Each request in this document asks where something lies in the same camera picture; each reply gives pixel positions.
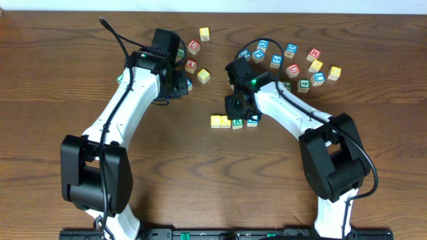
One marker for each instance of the blue D block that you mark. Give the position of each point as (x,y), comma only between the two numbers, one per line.
(263,45)

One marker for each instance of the blue 2 block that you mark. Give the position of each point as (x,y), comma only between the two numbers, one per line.
(246,54)

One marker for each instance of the green Z block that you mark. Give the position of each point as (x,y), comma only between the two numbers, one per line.
(180,54)

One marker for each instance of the red u block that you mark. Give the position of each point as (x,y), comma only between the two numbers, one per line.
(193,47)
(292,70)

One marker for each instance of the yellow block centre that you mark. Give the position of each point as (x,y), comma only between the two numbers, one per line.
(203,76)

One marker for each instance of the blue T block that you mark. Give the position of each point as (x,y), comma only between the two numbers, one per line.
(189,84)

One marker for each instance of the green 4 block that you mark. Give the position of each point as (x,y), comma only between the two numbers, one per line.
(303,85)

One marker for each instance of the red A block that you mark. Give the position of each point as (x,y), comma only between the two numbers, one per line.
(190,66)

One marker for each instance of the yellow O block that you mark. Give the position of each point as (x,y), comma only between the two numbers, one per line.
(225,122)

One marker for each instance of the yellow block top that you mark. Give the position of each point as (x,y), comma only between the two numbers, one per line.
(204,34)

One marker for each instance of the red U block right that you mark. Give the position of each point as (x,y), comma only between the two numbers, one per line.
(292,70)

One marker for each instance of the red M block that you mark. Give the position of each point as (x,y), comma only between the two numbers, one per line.
(313,54)

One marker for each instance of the blue P block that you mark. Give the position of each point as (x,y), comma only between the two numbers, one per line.
(258,56)

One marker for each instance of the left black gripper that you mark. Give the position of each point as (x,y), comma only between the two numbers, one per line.
(181,81)

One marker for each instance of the green J block right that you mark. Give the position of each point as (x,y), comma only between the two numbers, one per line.
(288,86)

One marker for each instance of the red U block left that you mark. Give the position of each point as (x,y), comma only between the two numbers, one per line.
(193,47)

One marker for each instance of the green R block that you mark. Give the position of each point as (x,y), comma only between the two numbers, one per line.
(237,123)

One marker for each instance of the green V block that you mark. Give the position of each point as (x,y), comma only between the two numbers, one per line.
(120,79)

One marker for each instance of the yellow block far right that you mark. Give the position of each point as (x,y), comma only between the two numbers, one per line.
(334,73)

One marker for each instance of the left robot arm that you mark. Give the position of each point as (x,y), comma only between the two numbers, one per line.
(95,169)

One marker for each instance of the blue 5 block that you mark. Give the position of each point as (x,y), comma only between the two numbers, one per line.
(276,61)

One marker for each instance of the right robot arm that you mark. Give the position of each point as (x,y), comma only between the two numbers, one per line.
(333,157)

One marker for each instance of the blue l block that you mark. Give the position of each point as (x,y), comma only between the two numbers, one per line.
(252,121)
(317,79)

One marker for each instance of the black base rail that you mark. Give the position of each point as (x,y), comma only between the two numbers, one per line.
(289,233)

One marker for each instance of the yellow C block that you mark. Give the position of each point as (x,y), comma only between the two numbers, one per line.
(215,121)

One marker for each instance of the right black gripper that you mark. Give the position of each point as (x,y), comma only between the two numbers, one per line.
(234,108)

